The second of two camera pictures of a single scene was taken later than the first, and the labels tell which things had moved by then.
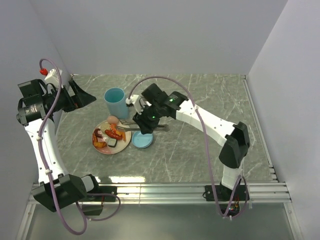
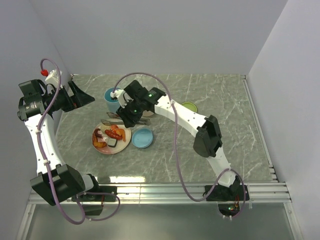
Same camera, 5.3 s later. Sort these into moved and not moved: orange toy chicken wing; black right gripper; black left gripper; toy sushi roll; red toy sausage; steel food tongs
Moved: steel food tongs; black right gripper
Not moved: red toy sausage; orange toy chicken wing; black left gripper; toy sushi roll
